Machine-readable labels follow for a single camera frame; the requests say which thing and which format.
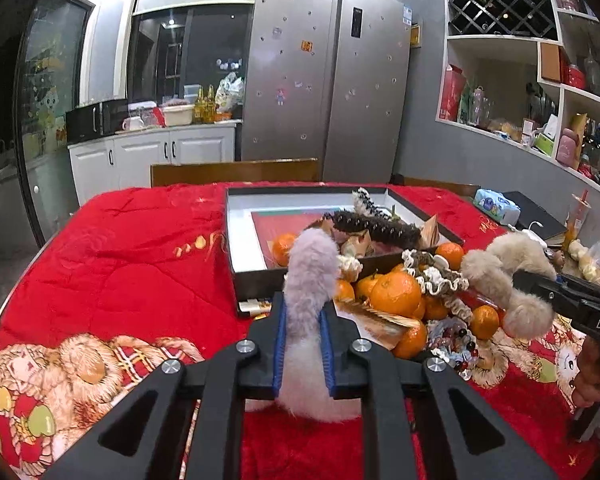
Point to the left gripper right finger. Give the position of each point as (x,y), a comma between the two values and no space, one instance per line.
(420,420)

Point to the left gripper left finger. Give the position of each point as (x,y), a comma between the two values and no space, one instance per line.
(184,421)

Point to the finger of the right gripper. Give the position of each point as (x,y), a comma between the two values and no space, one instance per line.
(580,287)
(583,314)

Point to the beige fluffy hair clip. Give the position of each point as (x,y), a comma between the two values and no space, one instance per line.
(490,272)

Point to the brown triangular snack packet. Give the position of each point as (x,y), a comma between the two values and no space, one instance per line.
(429,233)

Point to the pink fluffy hair clip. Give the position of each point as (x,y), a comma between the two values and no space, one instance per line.
(311,281)

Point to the choc ball snack packet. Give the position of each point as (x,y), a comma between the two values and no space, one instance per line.
(357,245)

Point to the person's right hand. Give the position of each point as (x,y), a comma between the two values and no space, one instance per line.
(586,385)

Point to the black laptop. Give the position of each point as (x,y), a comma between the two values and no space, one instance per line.
(534,217)

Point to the orange mandarin right pile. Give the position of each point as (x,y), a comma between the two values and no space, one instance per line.
(485,322)

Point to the blue tissue pack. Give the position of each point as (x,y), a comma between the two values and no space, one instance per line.
(498,207)

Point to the wooden chair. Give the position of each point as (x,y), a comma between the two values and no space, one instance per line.
(275,170)
(460,189)

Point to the red printed tablecloth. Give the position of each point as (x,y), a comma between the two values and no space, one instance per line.
(142,275)

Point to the orange mandarin in pile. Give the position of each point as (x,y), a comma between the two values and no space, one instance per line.
(396,293)

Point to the black shallow gift box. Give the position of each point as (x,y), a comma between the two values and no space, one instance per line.
(256,216)

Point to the white kitchen cabinet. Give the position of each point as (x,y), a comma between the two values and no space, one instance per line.
(124,160)

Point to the wooden chair back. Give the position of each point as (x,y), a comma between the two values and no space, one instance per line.
(275,170)

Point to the white mug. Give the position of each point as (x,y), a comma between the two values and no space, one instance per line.
(133,123)

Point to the silver double door fridge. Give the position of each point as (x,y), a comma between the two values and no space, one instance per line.
(326,79)

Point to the black microwave oven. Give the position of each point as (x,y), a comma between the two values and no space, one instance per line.
(96,120)

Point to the yellow oil bottles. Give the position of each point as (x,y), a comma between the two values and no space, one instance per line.
(205,106)

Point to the glass sliding door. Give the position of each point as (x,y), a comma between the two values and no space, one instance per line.
(46,90)

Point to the white wall shelf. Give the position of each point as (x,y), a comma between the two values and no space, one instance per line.
(502,105)

